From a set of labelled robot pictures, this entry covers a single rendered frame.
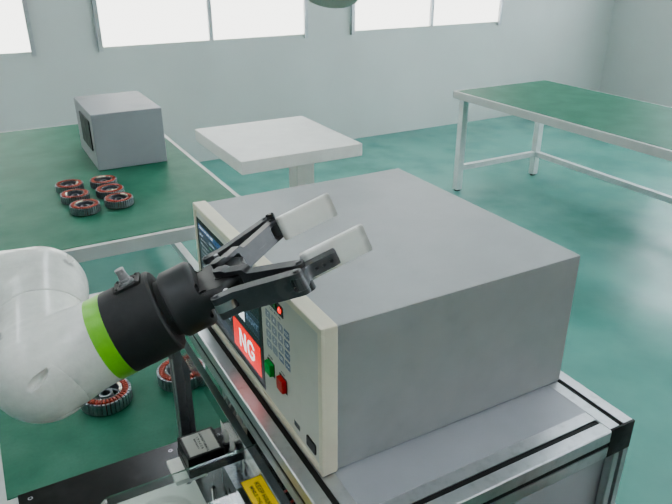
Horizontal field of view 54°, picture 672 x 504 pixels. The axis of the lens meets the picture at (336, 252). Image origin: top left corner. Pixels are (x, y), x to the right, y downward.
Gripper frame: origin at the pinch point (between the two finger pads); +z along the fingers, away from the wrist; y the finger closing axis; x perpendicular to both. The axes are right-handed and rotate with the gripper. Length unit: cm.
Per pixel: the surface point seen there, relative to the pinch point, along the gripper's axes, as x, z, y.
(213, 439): 37, -31, 31
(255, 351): 17.3, -16.0, 14.9
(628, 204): 210, 241, 322
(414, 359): 19.2, 1.5, -1.7
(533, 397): 37.6, 15.6, 3.5
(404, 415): 26.2, -2.3, -1.1
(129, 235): 33, -49, 168
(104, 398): 39, -55, 70
